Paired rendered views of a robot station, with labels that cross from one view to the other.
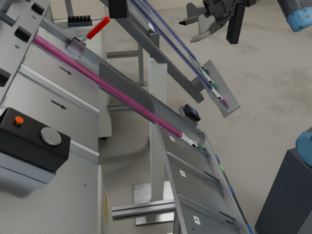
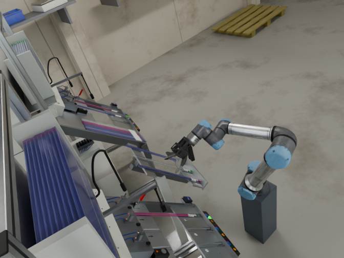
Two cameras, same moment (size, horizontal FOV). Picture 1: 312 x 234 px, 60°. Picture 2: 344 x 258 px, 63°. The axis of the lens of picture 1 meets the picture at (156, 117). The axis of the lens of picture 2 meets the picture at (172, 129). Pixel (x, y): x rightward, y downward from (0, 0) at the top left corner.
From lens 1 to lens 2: 1.03 m
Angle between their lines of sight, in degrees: 7
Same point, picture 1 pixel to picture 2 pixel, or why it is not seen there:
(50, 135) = (163, 251)
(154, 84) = (162, 186)
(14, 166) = not seen: outside the picture
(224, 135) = (208, 176)
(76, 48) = (137, 206)
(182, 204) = (200, 248)
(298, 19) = (215, 147)
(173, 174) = (192, 237)
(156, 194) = (183, 237)
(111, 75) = (150, 205)
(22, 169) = not seen: outside the picture
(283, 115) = (240, 145)
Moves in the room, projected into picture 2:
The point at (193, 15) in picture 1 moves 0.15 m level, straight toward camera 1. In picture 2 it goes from (170, 154) to (175, 171)
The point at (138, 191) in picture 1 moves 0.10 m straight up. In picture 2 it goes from (170, 239) to (168, 233)
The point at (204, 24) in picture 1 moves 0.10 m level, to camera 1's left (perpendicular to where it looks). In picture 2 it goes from (178, 164) to (162, 171)
